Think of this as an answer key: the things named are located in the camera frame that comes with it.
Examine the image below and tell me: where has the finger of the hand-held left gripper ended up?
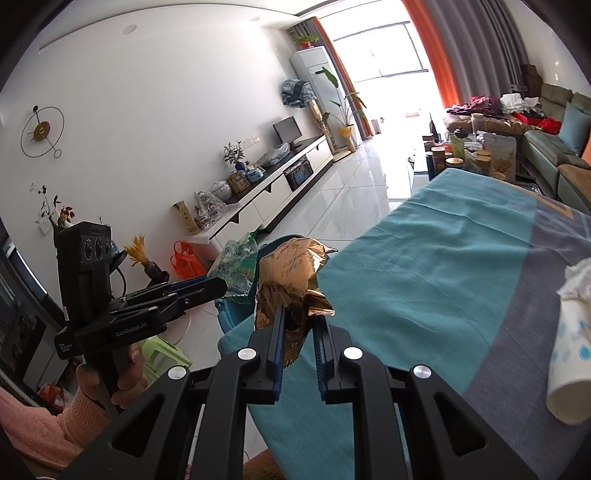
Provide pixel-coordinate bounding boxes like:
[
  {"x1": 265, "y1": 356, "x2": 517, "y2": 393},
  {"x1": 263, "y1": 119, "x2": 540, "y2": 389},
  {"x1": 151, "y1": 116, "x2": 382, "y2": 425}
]
[
  {"x1": 127, "y1": 275, "x2": 211, "y2": 301},
  {"x1": 121, "y1": 277, "x2": 228, "y2": 325}
]

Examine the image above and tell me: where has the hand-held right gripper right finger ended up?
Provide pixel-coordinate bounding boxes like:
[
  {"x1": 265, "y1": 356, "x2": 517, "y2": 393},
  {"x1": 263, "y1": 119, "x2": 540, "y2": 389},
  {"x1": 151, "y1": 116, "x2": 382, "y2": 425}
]
[{"x1": 310, "y1": 320, "x2": 539, "y2": 480}]

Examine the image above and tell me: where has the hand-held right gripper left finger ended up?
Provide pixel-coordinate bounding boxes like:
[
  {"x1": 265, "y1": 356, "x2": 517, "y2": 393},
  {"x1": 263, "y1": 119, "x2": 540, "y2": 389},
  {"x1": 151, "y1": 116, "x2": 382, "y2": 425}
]
[{"x1": 58, "y1": 305, "x2": 289, "y2": 480}]

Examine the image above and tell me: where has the blue waste bin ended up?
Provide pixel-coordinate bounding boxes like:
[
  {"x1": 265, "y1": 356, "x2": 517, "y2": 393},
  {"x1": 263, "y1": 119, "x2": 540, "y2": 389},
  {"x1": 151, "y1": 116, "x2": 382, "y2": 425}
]
[{"x1": 213, "y1": 244, "x2": 279, "y2": 335}]

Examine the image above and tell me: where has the green printed plastic bag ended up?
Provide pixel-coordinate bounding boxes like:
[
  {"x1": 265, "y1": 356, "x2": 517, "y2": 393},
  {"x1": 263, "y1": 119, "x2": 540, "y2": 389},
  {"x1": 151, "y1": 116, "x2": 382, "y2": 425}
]
[{"x1": 208, "y1": 230, "x2": 265, "y2": 306}]

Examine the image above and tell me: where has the gold foil wrapper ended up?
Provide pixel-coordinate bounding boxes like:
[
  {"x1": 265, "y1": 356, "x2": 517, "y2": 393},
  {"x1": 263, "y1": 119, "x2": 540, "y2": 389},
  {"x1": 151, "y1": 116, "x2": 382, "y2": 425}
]
[{"x1": 253, "y1": 235, "x2": 339, "y2": 367}]

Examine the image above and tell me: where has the person's left forearm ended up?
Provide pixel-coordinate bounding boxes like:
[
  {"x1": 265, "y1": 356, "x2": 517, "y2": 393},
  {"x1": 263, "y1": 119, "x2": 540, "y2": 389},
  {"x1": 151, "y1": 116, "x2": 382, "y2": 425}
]
[{"x1": 0, "y1": 385, "x2": 114, "y2": 468}]

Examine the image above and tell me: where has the person's left hand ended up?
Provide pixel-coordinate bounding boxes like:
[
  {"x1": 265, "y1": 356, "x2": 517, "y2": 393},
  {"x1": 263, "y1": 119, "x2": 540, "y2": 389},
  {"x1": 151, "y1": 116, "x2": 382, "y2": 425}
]
[{"x1": 76, "y1": 344, "x2": 149, "y2": 412}]

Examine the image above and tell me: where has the orange plastic bag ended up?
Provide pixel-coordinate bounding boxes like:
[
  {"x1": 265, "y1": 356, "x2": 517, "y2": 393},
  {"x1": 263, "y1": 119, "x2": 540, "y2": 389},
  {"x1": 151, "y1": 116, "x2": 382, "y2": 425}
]
[{"x1": 169, "y1": 240, "x2": 208, "y2": 281}]

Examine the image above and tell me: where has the yellow wheat decoration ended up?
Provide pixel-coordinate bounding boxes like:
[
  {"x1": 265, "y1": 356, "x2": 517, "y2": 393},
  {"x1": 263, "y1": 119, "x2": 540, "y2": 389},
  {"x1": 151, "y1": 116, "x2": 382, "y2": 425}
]
[{"x1": 124, "y1": 235, "x2": 170, "y2": 283}]

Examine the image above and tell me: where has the tall wooden box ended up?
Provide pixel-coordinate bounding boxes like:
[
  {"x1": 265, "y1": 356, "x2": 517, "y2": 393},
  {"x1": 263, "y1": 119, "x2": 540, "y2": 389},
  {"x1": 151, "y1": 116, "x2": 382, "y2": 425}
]
[{"x1": 172, "y1": 200, "x2": 202, "y2": 237}]

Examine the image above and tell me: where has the vase with dried branches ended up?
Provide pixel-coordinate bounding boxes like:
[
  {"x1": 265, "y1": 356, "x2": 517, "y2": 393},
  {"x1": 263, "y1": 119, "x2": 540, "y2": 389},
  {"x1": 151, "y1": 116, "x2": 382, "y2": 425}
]
[{"x1": 28, "y1": 182, "x2": 78, "y2": 232}]

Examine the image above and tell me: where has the green plastic stool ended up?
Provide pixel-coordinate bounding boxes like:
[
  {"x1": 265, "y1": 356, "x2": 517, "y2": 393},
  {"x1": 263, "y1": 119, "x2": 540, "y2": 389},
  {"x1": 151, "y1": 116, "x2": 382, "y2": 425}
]
[{"x1": 140, "y1": 335, "x2": 193, "y2": 376}]

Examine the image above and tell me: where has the glass ship ornament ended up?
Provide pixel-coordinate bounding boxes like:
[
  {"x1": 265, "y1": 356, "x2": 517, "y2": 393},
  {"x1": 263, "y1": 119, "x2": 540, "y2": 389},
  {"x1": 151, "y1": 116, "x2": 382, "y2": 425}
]
[{"x1": 193, "y1": 190, "x2": 228, "y2": 230}]

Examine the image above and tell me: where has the dark glass cabinet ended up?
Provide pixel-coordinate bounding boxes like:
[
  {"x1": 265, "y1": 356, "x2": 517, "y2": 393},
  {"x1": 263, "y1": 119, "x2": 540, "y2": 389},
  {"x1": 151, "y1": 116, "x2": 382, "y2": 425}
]
[{"x1": 0, "y1": 231, "x2": 63, "y2": 398}]

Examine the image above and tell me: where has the white long media cabinet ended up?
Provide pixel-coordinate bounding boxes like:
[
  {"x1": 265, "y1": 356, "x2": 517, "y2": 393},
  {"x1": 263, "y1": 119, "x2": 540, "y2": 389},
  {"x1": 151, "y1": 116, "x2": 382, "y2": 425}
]
[{"x1": 182, "y1": 134, "x2": 335, "y2": 252}]

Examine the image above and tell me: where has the teal grey tablecloth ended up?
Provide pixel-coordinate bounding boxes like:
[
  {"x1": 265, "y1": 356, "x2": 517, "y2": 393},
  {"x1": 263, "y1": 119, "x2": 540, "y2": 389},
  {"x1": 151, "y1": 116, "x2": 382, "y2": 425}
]
[{"x1": 217, "y1": 168, "x2": 591, "y2": 480}]

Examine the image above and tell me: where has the potted plant on cabinet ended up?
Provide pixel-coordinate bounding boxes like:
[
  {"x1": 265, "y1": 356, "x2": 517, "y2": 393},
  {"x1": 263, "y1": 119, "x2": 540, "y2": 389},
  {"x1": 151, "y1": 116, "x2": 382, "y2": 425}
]
[{"x1": 223, "y1": 141, "x2": 248, "y2": 172}]

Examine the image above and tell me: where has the black built-in appliance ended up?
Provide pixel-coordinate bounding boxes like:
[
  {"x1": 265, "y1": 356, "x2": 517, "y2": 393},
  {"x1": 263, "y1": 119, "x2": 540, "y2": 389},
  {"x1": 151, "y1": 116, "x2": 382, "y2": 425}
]
[{"x1": 283, "y1": 154, "x2": 315, "y2": 192}]

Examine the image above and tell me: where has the clear plastic bag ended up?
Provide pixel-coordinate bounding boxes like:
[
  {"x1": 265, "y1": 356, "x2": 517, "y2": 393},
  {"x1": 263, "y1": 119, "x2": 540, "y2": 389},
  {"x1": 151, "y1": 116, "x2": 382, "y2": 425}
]
[{"x1": 255, "y1": 143, "x2": 291, "y2": 169}]

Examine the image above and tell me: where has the black monitor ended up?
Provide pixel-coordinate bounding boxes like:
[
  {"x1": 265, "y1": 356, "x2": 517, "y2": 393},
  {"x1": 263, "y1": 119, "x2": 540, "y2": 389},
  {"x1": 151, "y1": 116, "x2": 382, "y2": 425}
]
[{"x1": 272, "y1": 116, "x2": 304, "y2": 148}]

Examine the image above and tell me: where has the yellow plant pot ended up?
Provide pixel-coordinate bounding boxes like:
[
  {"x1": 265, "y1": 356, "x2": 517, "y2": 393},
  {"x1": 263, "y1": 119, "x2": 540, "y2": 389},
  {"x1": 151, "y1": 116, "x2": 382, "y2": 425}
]
[{"x1": 339, "y1": 124, "x2": 359, "y2": 153}]

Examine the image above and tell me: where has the blue cloth bundle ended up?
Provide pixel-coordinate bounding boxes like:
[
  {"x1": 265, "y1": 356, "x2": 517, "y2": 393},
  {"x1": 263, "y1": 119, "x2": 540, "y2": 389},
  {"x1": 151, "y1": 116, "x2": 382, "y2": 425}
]
[{"x1": 281, "y1": 78, "x2": 317, "y2": 110}]

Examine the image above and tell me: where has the tall leafy plant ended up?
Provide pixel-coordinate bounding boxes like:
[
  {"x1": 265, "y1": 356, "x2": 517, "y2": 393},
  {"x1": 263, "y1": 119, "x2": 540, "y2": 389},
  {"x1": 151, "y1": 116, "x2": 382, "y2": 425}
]
[{"x1": 321, "y1": 67, "x2": 370, "y2": 139}]

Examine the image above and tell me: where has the white standing air conditioner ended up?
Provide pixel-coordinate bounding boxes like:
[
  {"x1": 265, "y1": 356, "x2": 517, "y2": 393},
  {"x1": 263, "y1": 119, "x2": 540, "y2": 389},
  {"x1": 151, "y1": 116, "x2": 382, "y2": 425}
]
[{"x1": 289, "y1": 46, "x2": 354, "y2": 141}]

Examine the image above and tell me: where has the cluttered coffee table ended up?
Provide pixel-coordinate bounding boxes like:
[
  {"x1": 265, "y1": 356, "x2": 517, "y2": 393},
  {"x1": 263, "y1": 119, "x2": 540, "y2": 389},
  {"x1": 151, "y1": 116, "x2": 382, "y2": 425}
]
[{"x1": 409, "y1": 113, "x2": 543, "y2": 188}]

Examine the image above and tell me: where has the blue dotted paper cup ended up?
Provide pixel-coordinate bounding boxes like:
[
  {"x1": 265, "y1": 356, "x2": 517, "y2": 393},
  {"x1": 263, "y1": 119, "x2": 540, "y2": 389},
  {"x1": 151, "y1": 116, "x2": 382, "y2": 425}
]
[{"x1": 546, "y1": 295, "x2": 591, "y2": 426}]

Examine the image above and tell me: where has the orange grey curtain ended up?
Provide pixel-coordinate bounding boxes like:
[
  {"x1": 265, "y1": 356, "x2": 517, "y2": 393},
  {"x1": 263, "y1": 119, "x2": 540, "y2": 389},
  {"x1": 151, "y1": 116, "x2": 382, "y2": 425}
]
[
  {"x1": 401, "y1": 0, "x2": 529, "y2": 109},
  {"x1": 291, "y1": 16, "x2": 376, "y2": 140}
]

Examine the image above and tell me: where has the small white tissue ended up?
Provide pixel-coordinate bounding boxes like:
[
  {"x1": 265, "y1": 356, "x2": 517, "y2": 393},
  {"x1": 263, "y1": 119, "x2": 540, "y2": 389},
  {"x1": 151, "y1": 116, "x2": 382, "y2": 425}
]
[{"x1": 556, "y1": 264, "x2": 591, "y2": 302}]

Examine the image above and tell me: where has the beige snack bag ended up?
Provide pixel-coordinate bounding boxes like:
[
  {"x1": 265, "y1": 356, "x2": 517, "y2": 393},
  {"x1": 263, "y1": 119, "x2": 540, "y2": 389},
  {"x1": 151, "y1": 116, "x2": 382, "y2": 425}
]
[{"x1": 480, "y1": 134, "x2": 519, "y2": 184}]

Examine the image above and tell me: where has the balcony window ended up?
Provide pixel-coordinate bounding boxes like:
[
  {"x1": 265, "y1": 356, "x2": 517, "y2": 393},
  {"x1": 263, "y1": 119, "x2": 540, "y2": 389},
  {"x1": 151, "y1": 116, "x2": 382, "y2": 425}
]
[{"x1": 331, "y1": 22, "x2": 438, "y2": 118}]

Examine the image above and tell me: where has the purple clothes pile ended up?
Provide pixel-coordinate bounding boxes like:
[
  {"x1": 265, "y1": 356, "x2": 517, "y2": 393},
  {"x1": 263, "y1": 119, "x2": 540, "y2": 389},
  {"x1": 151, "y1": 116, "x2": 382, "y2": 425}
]
[{"x1": 449, "y1": 95, "x2": 502, "y2": 117}]

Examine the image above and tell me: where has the green sofa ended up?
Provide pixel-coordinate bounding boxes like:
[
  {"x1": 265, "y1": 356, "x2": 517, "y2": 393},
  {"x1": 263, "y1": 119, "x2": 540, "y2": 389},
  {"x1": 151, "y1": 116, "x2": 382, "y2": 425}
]
[{"x1": 443, "y1": 83, "x2": 591, "y2": 214}]

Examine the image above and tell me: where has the white clothes pile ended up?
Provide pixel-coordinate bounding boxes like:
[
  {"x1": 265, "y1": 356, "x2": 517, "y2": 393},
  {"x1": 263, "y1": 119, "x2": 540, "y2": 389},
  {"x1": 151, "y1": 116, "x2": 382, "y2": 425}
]
[{"x1": 500, "y1": 92, "x2": 528, "y2": 114}]

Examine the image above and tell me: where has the teal cushion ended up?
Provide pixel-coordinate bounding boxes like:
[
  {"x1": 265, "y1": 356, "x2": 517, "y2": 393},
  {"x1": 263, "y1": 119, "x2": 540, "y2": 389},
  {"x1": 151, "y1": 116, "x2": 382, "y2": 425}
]
[{"x1": 558, "y1": 102, "x2": 591, "y2": 156}]

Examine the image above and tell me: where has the brown cardboard box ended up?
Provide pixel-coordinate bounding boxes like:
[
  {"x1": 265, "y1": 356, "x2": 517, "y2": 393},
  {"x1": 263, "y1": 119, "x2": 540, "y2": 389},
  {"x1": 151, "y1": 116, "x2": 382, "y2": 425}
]
[{"x1": 521, "y1": 64, "x2": 546, "y2": 94}]

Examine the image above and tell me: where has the black cable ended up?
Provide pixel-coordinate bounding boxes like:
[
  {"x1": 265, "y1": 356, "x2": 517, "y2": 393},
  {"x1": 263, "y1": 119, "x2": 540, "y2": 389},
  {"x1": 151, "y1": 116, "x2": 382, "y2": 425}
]
[{"x1": 110, "y1": 250, "x2": 131, "y2": 298}]

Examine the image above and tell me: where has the small picture frame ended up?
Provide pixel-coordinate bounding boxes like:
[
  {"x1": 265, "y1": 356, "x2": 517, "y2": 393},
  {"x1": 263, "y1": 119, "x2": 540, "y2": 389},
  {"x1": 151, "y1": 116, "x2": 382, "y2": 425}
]
[{"x1": 227, "y1": 170, "x2": 253, "y2": 195}]

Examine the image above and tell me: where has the round wire wall clock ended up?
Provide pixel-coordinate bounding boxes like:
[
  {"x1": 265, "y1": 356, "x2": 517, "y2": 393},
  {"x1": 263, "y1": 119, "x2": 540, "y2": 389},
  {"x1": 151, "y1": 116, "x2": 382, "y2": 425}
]
[{"x1": 21, "y1": 105, "x2": 65, "y2": 160}]

